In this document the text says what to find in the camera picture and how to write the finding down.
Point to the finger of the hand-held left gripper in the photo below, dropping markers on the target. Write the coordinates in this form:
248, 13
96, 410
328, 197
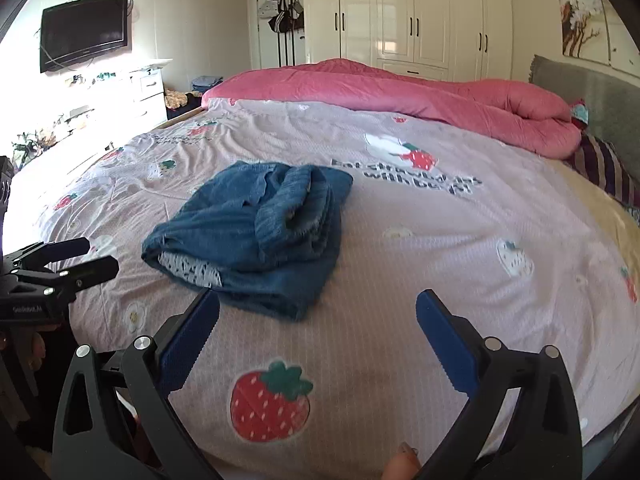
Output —
55, 250
85, 272

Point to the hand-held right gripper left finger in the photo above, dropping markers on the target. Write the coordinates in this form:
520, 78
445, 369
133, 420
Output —
187, 345

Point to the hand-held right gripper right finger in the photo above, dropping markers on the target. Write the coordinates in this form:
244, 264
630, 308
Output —
445, 345

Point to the blue pants with white lace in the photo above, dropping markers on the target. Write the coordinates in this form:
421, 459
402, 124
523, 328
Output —
250, 230

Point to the person's left hand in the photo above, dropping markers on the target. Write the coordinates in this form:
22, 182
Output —
40, 342

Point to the person's right hand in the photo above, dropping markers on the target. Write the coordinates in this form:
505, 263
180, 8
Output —
400, 462

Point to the strawberry printed pink bed sheet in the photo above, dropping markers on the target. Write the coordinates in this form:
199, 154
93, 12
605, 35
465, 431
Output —
400, 260

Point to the green potted plant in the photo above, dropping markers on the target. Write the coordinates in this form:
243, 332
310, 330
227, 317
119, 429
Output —
32, 142

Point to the white dresser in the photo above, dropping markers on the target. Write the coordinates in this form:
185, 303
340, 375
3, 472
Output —
145, 87

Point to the brown floral cloth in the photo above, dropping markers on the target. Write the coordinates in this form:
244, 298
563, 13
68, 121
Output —
177, 99

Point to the pale yellow blanket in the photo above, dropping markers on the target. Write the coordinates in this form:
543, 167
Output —
605, 220

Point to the folded blue clothes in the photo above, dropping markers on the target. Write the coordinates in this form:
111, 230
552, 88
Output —
206, 84

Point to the striped pillow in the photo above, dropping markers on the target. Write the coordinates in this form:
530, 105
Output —
605, 165

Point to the pink quilt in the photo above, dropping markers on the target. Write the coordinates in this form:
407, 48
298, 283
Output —
425, 95

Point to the colourful patterned cloth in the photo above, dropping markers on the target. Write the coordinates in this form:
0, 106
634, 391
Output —
580, 115

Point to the white door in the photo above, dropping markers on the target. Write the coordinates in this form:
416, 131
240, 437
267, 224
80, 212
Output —
260, 45

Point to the grey headboard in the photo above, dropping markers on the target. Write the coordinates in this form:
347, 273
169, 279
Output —
590, 90

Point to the hanging bags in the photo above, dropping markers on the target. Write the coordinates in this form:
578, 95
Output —
285, 12

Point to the white wardrobe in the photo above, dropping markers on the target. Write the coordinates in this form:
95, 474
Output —
415, 15

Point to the black wall television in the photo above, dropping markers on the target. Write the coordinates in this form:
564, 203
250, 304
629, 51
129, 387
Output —
82, 32

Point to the floral wall painting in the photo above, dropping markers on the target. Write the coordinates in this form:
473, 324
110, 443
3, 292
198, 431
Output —
585, 10

